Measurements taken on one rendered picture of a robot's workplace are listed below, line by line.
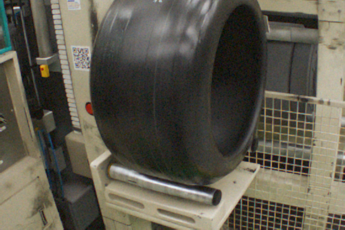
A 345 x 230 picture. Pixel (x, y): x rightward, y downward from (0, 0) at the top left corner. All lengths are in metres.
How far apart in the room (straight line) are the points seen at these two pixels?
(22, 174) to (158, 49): 0.70
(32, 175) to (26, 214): 0.14
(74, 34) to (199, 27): 0.45
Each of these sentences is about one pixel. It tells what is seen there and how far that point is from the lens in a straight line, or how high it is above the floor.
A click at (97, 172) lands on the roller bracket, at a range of 1.18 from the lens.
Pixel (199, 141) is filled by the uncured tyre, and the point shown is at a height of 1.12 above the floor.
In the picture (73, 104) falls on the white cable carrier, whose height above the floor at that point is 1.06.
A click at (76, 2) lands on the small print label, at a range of 1.14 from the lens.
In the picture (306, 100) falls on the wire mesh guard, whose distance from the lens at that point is 1.36.
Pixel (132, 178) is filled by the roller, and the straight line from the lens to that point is 1.16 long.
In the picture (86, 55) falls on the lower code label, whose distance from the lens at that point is 1.17.
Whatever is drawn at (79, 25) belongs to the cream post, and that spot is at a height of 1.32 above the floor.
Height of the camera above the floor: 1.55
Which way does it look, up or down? 24 degrees down
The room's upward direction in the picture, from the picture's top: 6 degrees counter-clockwise
